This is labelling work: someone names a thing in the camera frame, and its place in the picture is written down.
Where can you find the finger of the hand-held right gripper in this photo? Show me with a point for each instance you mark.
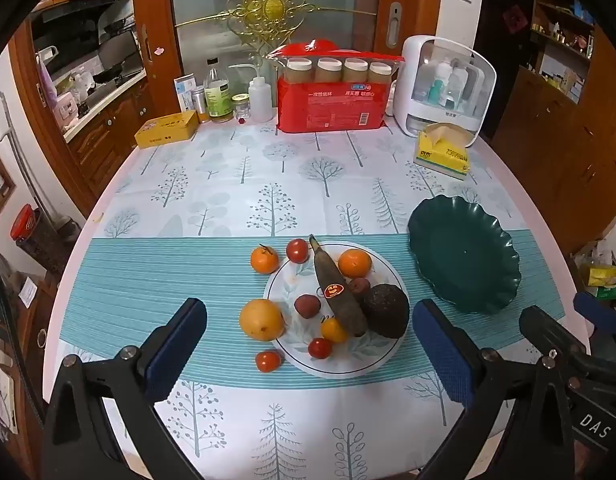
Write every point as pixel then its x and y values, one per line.
pixel 595 311
pixel 548 332

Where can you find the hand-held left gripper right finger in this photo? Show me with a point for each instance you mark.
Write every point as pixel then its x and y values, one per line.
pixel 445 347

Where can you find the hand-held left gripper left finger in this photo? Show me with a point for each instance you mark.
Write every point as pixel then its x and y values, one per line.
pixel 174 347

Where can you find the dark avocado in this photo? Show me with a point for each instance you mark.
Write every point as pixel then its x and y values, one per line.
pixel 386 311

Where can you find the large orange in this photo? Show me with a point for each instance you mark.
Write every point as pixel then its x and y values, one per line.
pixel 261 319

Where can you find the dark green scalloped plate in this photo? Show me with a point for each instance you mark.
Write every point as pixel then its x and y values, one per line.
pixel 463 255

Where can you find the red tomato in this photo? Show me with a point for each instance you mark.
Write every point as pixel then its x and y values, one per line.
pixel 268 361
pixel 297 250
pixel 320 348

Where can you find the small yellow kumquat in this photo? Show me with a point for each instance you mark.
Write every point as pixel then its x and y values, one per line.
pixel 333 330

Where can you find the white floral plate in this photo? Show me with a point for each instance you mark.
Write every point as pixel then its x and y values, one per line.
pixel 338 310

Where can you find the overripe dark banana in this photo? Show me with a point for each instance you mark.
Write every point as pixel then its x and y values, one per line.
pixel 335 292

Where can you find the tangerine with green stem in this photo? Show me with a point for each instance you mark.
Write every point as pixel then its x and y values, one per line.
pixel 264 259

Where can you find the yellow plastic package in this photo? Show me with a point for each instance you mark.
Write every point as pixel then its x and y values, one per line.
pixel 600 276

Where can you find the red lidded container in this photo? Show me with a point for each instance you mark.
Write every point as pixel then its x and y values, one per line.
pixel 30 237

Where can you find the yellow tissue box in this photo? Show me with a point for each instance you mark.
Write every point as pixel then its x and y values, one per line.
pixel 440 152

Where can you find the yellow tin box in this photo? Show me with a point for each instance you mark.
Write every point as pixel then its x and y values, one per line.
pixel 165 130

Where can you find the metal can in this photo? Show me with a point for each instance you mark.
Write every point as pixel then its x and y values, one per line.
pixel 200 105

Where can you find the small glass jar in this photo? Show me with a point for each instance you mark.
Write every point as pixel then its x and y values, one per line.
pixel 240 106

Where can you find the blue white carton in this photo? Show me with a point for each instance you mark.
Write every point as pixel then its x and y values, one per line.
pixel 185 92

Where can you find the glass bottle green label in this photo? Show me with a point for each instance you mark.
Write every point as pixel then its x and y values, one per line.
pixel 218 95

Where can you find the white squeeze bottle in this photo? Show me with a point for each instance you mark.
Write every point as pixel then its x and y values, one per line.
pixel 260 95

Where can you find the red paper cup package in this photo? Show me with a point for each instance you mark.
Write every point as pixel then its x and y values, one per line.
pixel 333 105

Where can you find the black wok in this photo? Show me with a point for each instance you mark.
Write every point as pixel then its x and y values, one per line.
pixel 113 67

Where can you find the gold door ornament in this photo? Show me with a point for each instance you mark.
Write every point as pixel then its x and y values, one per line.
pixel 268 7

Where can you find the wooden wall shelf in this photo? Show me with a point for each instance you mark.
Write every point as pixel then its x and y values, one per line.
pixel 563 30

